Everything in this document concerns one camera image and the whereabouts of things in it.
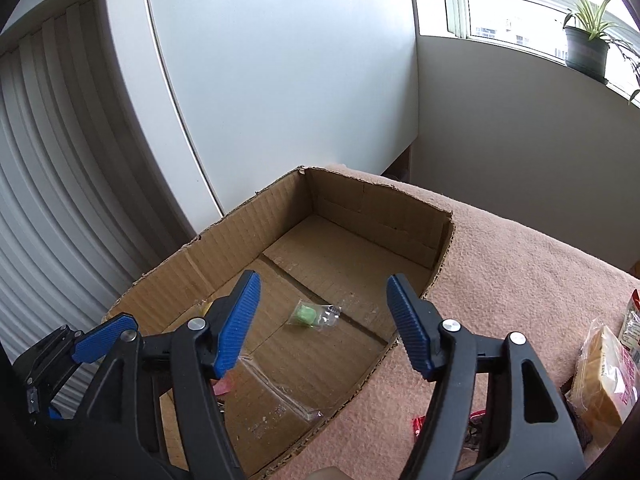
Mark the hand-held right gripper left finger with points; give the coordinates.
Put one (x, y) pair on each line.
(240, 325)

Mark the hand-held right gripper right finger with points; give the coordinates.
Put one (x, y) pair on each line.
(407, 325)

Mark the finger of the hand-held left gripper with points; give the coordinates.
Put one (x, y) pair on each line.
(54, 413)
(102, 340)

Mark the brown cardboard box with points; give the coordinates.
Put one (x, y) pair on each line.
(350, 245)

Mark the small red packet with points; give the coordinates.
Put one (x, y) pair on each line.
(418, 424)

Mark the clear red-print snack packet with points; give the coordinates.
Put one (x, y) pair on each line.
(474, 430)

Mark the sliced bread packet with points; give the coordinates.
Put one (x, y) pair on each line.
(600, 380)

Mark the silver snack packet red label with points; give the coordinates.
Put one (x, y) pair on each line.
(632, 320)

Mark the yellow snack packet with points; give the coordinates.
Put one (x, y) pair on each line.
(203, 306)

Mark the small pink packet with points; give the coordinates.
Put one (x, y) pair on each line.
(223, 386)

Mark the green candy in clear wrapper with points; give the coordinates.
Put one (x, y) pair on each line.
(306, 316)

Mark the empty clear plastic bag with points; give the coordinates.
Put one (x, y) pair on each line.
(280, 385)

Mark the pink blanket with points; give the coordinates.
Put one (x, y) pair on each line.
(500, 285)

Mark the white slatted panel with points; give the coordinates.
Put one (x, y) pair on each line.
(50, 185)

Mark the white cabinet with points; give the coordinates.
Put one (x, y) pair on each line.
(275, 60)

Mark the potted spider plant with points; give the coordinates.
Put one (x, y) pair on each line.
(585, 52)

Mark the white-framed window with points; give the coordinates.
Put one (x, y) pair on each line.
(500, 10)

